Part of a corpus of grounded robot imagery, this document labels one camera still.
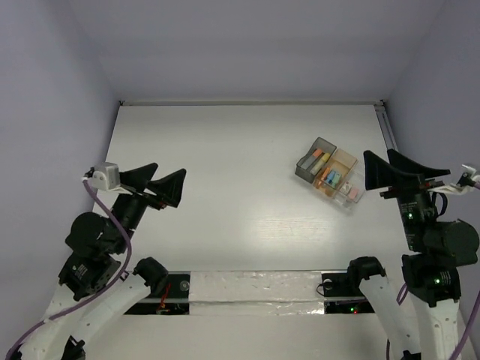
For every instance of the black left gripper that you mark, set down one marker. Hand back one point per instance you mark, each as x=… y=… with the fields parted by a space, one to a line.
x=146 y=196

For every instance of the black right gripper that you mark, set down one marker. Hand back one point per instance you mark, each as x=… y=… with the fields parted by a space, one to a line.
x=378 y=171

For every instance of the pink mini stapler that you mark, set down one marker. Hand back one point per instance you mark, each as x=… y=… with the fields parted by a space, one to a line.
x=353 y=193

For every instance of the green highlighter pen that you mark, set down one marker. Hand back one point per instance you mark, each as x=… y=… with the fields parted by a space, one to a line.
x=336 y=179

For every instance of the orange highlighter pen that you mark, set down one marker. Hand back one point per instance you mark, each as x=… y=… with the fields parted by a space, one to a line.
x=323 y=178

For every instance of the yellow highlighter pen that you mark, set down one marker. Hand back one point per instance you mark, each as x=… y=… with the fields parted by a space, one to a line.
x=321 y=162

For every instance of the clear orange-tipped highlighter pen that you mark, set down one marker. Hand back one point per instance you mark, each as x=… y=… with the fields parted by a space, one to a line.
x=313 y=157

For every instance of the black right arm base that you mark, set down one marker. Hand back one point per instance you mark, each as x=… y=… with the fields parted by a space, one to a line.
x=340 y=296

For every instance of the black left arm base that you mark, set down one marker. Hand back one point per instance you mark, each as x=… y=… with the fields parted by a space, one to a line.
x=172 y=300

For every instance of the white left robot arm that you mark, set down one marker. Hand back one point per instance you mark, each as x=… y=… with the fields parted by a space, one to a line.
x=94 y=286

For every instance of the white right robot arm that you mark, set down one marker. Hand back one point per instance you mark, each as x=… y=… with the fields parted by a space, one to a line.
x=430 y=272

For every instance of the clear plastic container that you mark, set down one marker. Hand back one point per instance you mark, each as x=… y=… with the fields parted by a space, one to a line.
x=341 y=201

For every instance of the smoky grey plastic container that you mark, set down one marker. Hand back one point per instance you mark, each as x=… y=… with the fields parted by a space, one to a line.
x=307 y=175

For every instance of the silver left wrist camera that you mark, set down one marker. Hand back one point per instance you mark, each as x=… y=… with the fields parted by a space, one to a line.
x=105 y=177

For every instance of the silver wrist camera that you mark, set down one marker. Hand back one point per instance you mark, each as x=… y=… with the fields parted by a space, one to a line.
x=468 y=181
x=105 y=177

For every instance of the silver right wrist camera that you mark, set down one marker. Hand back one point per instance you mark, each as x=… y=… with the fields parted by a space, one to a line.
x=468 y=181

